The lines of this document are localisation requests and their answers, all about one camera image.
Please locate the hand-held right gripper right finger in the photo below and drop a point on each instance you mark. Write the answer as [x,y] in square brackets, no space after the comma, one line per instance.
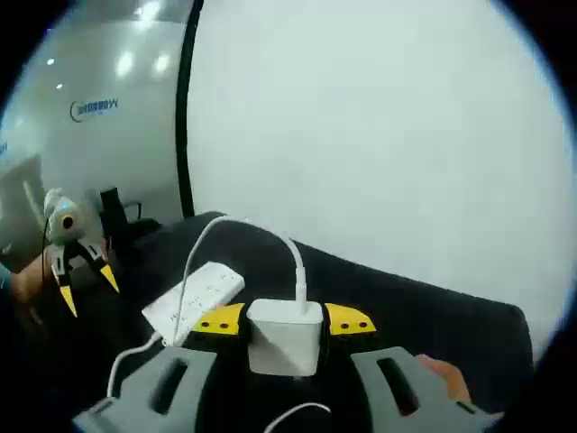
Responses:
[396,383]

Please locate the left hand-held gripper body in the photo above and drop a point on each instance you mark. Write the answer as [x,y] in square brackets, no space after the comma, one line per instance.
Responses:
[70,221]

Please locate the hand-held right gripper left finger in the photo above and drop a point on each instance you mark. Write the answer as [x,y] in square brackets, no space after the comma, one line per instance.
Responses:
[176,388]

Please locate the white power strip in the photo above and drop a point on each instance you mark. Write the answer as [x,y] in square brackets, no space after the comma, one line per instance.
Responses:
[198,297]

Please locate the white charger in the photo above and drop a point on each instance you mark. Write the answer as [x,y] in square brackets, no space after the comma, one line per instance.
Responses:
[284,336]

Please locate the person's right hand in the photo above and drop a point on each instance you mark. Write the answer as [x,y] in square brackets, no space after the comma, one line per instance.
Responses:
[446,374]

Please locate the black bottle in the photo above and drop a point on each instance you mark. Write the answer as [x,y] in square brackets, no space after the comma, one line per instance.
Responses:
[113,214]

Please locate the black wall post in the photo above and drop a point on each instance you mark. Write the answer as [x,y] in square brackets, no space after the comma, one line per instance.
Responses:
[184,113]

